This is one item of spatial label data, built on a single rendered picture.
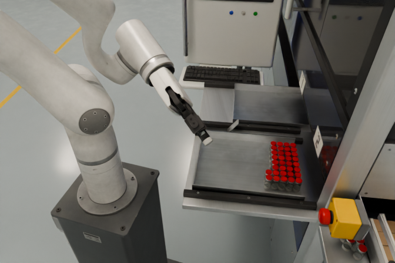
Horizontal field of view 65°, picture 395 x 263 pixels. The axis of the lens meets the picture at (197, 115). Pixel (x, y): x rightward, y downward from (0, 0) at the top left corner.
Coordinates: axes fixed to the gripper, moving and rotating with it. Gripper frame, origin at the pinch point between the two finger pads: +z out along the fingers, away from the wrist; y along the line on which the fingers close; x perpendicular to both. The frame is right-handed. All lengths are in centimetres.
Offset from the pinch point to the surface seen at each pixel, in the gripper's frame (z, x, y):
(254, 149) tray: 8.6, 7.8, -44.4
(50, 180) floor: -63, -115, -120
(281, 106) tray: -1, 28, -64
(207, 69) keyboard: -45, 14, -87
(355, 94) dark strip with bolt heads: 15.7, 33.4, -5.2
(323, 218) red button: 34.6, 10.8, -14.7
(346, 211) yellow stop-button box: 36.2, 16.1, -14.1
